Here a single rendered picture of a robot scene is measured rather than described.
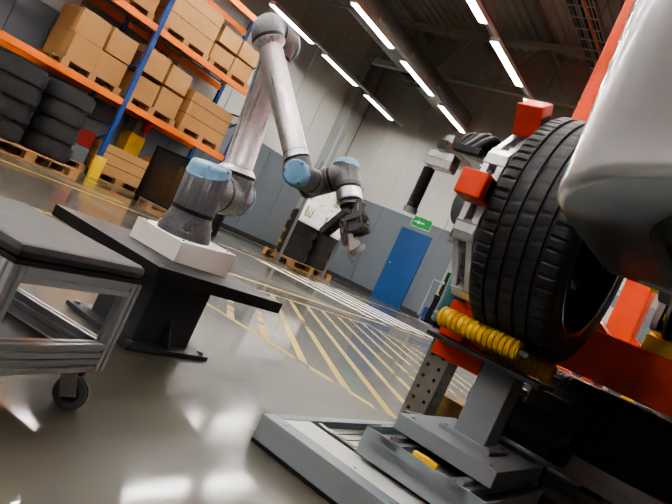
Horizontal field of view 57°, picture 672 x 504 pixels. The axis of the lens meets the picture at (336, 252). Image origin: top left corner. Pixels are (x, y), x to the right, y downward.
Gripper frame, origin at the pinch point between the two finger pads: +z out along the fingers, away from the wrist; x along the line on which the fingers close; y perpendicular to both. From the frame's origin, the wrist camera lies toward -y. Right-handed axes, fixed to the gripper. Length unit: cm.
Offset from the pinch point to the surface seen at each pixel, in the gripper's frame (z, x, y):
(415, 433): 59, -10, 19
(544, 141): -5, -26, 69
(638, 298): -33, 232, 86
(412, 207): -4.4, -13.6, 28.0
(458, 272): 17.9, -10.4, 37.7
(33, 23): -749, 334, -708
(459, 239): 12.2, -19.3, 41.6
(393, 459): 66, -18, 15
